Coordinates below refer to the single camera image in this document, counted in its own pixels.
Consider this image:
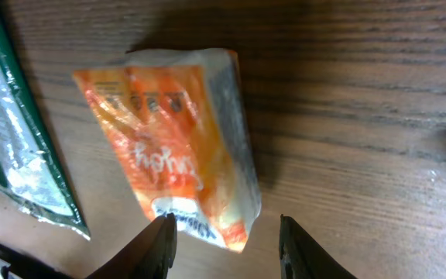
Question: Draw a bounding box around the orange small packet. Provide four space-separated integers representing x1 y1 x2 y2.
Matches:
73 48 262 253

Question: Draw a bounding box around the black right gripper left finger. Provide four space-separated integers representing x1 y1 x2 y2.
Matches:
87 213 177 279

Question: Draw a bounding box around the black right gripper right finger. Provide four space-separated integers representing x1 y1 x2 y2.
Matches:
279 215 356 279

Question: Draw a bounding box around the green 3M package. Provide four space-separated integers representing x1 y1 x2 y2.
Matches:
0 13 91 239

